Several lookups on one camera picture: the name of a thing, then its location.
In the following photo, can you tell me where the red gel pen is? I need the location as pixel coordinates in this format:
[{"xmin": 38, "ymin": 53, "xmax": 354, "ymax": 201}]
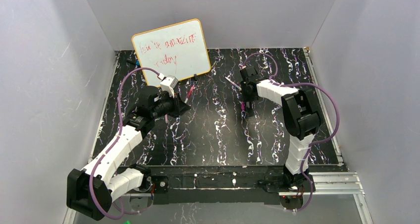
[{"xmin": 185, "ymin": 85, "xmax": 195, "ymax": 103}]

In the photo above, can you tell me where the white pen green tip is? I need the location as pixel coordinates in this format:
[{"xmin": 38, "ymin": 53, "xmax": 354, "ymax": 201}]
[{"xmin": 225, "ymin": 77, "xmax": 242, "ymax": 91}]

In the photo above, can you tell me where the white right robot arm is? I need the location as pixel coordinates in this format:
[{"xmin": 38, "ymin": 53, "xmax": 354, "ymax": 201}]
[{"xmin": 240, "ymin": 66, "xmax": 323, "ymax": 188}]

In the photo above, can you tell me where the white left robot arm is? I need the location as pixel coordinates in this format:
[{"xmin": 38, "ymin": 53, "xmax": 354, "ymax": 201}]
[{"xmin": 66, "ymin": 86, "xmax": 190, "ymax": 221}]

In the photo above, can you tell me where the blue-capped marker behind whiteboard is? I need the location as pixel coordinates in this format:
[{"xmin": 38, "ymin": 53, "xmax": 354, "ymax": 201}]
[{"xmin": 126, "ymin": 59, "xmax": 140, "ymax": 66}]

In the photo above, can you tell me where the small orange-framed whiteboard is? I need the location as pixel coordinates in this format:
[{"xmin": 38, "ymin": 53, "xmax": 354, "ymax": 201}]
[{"xmin": 131, "ymin": 19, "xmax": 211, "ymax": 81}]

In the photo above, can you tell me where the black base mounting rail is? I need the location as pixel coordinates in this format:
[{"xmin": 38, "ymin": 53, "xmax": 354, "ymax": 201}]
[{"xmin": 129, "ymin": 165, "xmax": 315, "ymax": 206}]

